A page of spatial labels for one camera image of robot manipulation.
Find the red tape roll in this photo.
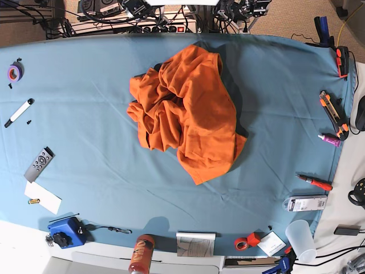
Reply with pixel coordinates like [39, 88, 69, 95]
[234, 237, 249, 251]

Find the black power adapter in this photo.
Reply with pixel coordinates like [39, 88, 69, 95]
[334, 225, 361, 236]

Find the red screwdriver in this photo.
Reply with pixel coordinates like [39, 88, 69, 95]
[296, 174, 333, 191]

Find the black computer mouse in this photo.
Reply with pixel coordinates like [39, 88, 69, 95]
[355, 96, 365, 131]

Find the blue box with knob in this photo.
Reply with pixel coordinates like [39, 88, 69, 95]
[47, 217, 87, 249]

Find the small red cube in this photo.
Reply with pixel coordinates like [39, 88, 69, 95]
[247, 232, 261, 247]

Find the blue table cloth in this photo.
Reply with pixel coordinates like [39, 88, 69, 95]
[1, 34, 356, 255]

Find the black lanyard with carabiner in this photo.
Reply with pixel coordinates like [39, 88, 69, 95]
[85, 224, 133, 235]

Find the orange drink bottle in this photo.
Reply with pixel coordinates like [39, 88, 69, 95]
[128, 235, 155, 274]

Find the packaged bit set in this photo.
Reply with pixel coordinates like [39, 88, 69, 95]
[282, 195, 327, 212]

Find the black power strip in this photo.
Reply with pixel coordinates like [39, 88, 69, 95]
[135, 25, 194, 33]

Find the orange utility knife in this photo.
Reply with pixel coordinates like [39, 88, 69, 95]
[319, 90, 350, 141]

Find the blue bar clamp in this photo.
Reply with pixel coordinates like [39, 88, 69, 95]
[314, 16, 335, 48]

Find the purple glue tube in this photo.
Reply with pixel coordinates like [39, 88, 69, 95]
[318, 134, 341, 147]

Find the white marker pen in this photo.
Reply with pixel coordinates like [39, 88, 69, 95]
[5, 98, 35, 128]

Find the yellow AA battery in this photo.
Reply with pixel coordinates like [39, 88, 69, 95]
[28, 199, 40, 204]

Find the grey remote control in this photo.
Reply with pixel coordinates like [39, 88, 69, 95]
[24, 147, 54, 183]

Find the white card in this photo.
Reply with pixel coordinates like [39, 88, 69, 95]
[258, 231, 286, 257]

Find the orange t-shirt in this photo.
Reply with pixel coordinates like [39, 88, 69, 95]
[127, 45, 246, 185]

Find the orange black clamp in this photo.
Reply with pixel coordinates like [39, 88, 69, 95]
[336, 46, 350, 80]

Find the translucent plastic cup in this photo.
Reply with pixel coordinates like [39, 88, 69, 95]
[285, 220, 317, 264]

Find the grey notebook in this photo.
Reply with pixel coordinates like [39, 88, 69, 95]
[176, 232, 216, 257]

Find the white paper sheet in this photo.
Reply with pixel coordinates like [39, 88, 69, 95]
[25, 182, 62, 215]

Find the blue clamp at bottom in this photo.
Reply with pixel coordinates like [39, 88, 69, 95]
[262, 246, 297, 274]

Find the purple tape roll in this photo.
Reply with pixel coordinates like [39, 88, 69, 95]
[7, 62, 23, 83]

